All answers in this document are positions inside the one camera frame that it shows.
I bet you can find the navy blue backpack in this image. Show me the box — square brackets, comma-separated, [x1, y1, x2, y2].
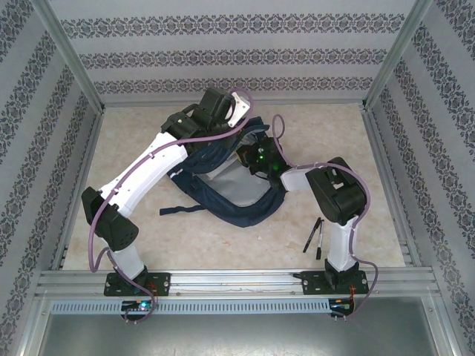
[159, 116, 287, 228]

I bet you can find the thin black pen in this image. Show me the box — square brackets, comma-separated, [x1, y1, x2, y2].
[302, 217, 324, 254]

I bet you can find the black marker white label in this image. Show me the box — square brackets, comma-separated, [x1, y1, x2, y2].
[315, 219, 326, 261]

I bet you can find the grey sheet metal panel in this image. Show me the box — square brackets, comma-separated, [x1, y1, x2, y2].
[35, 313, 456, 356]

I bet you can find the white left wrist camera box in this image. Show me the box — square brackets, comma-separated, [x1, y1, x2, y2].
[226, 91, 252, 128]

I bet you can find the aluminium back rail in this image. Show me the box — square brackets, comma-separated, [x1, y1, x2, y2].
[102, 98, 368, 109]

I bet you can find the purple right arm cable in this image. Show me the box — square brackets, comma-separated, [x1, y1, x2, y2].
[272, 113, 381, 322]

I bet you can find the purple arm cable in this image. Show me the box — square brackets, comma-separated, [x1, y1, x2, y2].
[88, 88, 256, 324]
[272, 113, 381, 322]

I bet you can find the aluminium mounting rail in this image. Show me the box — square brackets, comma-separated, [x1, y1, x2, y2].
[35, 269, 436, 297]

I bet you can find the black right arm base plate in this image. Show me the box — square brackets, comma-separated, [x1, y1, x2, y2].
[302, 270, 370, 297]

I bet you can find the slotted grey cable duct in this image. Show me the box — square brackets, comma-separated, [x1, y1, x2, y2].
[49, 298, 356, 315]

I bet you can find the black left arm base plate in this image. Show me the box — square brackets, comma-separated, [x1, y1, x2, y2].
[103, 272, 172, 297]

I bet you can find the aluminium frame post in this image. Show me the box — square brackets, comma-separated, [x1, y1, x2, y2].
[362, 0, 435, 111]
[31, 0, 105, 112]

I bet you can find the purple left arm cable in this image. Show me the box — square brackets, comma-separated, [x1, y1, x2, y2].
[88, 88, 256, 324]

